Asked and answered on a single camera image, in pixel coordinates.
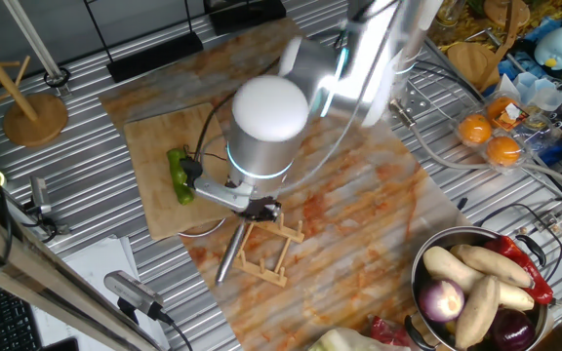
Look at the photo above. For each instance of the clear plastic fruit tray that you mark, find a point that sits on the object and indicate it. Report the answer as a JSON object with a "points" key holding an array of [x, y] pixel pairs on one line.
{"points": [[530, 131]]}

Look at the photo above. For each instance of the orange fruit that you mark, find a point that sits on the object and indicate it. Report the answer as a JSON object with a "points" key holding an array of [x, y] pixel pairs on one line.
{"points": [[498, 108], [503, 150], [474, 128]]}

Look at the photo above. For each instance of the grey camera on stand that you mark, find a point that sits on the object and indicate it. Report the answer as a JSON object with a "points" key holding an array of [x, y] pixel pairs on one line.
{"points": [[132, 292]]}

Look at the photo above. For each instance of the black smartphone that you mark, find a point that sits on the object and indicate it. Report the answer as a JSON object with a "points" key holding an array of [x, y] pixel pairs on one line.
{"points": [[61, 345]]}

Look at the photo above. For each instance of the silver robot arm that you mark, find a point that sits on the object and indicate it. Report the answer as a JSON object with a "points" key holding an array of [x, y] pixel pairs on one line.
{"points": [[268, 109]]}

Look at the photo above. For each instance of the white green cabbage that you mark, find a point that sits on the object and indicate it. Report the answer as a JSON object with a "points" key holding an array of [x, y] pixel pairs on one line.
{"points": [[344, 341]]}

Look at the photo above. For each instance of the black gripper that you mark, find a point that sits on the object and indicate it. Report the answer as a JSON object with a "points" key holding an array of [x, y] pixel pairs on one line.
{"points": [[261, 209]]}

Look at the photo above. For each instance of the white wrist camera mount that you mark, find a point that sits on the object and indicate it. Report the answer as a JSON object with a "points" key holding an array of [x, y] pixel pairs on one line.
{"points": [[217, 192]]}

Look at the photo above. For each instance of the wooden mug tree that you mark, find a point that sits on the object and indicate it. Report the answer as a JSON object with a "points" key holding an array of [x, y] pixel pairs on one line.
{"points": [[34, 119]]}

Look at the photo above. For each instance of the light blue plush toy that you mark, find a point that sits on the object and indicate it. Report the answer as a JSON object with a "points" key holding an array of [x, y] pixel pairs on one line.
{"points": [[556, 46]]}

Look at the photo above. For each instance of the wooden cutting board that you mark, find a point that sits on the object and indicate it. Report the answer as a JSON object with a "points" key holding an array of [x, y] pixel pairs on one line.
{"points": [[154, 146]]}

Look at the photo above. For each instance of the small black plug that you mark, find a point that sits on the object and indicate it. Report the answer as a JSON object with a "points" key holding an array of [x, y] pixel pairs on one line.
{"points": [[462, 204]]}

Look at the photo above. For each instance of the pale sweet potato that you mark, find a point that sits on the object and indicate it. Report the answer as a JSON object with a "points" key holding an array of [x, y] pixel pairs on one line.
{"points": [[493, 263], [478, 312], [444, 265]]}

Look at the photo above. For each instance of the pale purple onion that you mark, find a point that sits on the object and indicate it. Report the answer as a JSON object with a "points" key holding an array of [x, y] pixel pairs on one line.
{"points": [[441, 300]]}

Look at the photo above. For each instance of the wooden stand with round base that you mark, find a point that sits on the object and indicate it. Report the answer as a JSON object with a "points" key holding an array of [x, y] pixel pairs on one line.
{"points": [[471, 63]]}

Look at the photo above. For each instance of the black stand base plate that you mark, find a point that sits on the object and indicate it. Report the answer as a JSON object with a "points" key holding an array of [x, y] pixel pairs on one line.
{"points": [[154, 56], [244, 17]]}

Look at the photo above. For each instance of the red chili pepper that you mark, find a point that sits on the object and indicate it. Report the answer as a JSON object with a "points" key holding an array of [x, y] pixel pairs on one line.
{"points": [[530, 273]]}

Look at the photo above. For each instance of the round wooden disc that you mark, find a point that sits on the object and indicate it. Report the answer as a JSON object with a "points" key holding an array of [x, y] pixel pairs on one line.
{"points": [[503, 10]]}

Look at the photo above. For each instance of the aluminium frame beam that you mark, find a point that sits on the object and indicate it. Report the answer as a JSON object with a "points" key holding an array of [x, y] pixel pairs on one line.
{"points": [[42, 287]]}

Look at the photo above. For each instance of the orange marble pattern mat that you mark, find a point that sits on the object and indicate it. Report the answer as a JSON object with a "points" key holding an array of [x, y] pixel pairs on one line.
{"points": [[359, 219]]}

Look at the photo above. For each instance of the red plastic bag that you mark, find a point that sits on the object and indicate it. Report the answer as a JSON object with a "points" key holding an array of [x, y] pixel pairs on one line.
{"points": [[386, 331]]}

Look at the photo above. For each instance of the green chili pepper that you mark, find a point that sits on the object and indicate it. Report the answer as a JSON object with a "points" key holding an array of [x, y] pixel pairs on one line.
{"points": [[179, 183]]}

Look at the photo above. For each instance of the steel cleaver knife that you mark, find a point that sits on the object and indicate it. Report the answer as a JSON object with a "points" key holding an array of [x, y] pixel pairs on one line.
{"points": [[229, 256]]}

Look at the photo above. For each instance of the white paper sheets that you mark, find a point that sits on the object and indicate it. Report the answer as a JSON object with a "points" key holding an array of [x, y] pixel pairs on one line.
{"points": [[100, 258]]}

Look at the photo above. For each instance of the wooden peg rack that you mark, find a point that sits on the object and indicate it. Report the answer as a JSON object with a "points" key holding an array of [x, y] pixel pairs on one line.
{"points": [[261, 273]]}

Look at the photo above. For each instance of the silver depth camera on clamp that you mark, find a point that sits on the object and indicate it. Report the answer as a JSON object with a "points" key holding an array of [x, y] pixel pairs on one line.
{"points": [[39, 192]]}

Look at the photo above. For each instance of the dark purple onion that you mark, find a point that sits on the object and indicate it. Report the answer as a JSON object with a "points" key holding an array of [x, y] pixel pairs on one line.
{"points": [[512, 331]]}

